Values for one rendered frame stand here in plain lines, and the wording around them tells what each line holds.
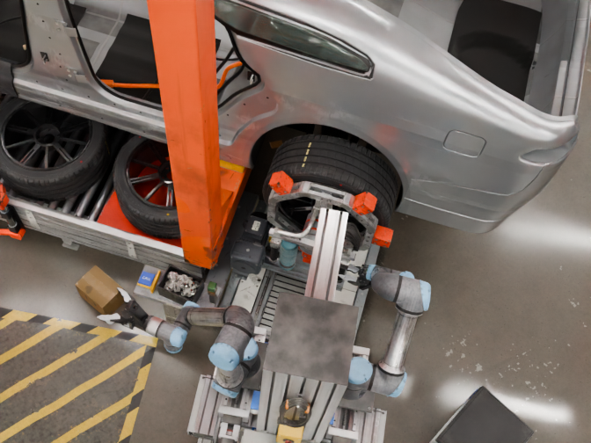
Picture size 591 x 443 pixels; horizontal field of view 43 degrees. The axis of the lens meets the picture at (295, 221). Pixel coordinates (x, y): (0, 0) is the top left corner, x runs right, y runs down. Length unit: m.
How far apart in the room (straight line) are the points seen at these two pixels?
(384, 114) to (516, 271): 1.86
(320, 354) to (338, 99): 1.41
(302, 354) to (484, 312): 2.56
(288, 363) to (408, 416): 2.20
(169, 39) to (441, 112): 1.26
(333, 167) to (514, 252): 1.74
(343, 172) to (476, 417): 1.46
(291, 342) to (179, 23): 1.03
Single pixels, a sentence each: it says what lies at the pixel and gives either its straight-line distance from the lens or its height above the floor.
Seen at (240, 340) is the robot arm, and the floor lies 1.45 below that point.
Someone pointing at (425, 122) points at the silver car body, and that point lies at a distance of 3.28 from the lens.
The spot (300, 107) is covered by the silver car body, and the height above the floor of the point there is 1.39.
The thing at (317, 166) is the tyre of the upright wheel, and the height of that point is 1.17.
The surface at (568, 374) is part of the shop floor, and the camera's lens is 4.70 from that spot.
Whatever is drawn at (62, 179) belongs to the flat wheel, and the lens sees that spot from 4.34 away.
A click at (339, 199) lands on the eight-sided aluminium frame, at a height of 1.12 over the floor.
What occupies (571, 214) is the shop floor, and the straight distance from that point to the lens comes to 5.16.
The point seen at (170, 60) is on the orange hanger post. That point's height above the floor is 2.16.
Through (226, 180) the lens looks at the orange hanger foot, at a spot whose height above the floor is 0.68.
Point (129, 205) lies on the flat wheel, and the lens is 4.18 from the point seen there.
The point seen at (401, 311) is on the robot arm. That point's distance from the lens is 3.13.
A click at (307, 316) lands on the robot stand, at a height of 2.03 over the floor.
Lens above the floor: 4.12
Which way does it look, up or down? 62 degrees down
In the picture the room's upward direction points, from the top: 9 degrees clockwise
